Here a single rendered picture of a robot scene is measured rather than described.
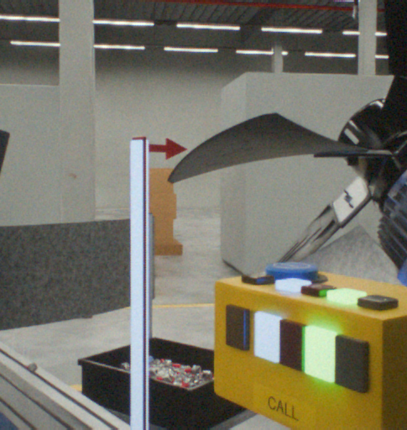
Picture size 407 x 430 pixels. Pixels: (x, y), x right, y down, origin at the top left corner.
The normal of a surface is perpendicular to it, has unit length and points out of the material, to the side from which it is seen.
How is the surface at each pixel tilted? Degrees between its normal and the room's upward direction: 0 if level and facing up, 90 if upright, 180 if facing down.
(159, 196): 90
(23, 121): 90
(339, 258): 55
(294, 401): 90
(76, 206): 90
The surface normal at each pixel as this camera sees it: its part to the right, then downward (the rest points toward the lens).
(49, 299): 0.63, 0.04
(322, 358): -0.80, 0.03
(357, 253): -0.25, -0.53
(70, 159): 0.17, 0.05
